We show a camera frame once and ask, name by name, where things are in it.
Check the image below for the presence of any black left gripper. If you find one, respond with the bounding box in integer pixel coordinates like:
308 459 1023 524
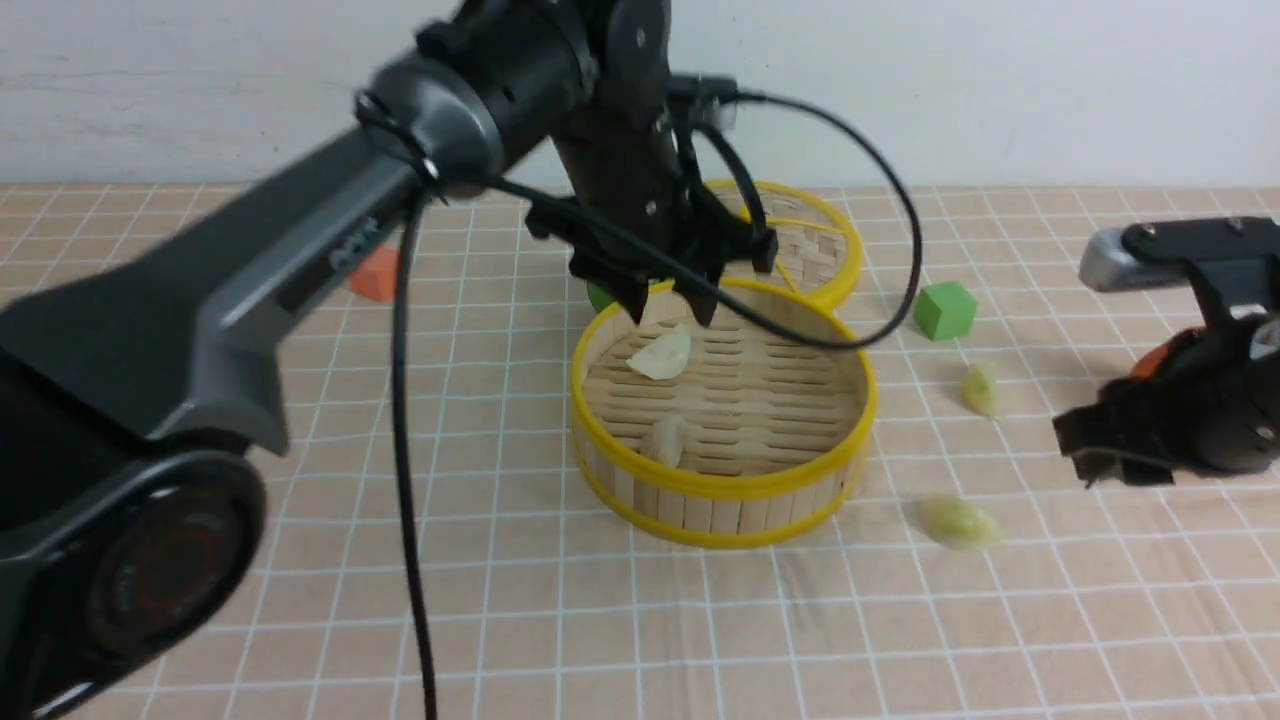
524 68 778 328

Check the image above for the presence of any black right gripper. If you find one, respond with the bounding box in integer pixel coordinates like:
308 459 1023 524
1053 318 1279 487

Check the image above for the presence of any white dumpling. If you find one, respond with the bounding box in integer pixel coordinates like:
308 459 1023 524
637 415 692 468
626 325 692 380

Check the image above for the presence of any pale green dumpling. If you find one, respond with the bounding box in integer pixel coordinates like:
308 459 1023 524
915 495 1004 551

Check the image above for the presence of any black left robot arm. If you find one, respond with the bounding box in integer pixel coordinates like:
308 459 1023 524
1 1 776 719

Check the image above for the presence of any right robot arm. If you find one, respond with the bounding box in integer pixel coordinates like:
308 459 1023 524
1053 217 1279 487

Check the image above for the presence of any yellow bamboo steamer tray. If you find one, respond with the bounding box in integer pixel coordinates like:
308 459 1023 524
568 284 879 550

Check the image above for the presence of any yellow bamboo steamer lid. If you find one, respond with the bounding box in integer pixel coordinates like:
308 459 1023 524
724 182 864 310

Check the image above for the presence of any green watermelon toy ball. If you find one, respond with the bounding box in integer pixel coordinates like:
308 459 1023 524
585 282 614 313

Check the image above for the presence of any orange yellow pear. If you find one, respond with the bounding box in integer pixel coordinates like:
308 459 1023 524
1126 328 1202 380

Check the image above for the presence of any green cube block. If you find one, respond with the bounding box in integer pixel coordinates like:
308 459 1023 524
914 281 979 342

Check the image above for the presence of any checkered beige tablecloth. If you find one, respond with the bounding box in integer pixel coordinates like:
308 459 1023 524
1 184 1279 719

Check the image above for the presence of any orange cube block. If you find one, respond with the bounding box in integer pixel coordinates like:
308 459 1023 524
348 246 401 304

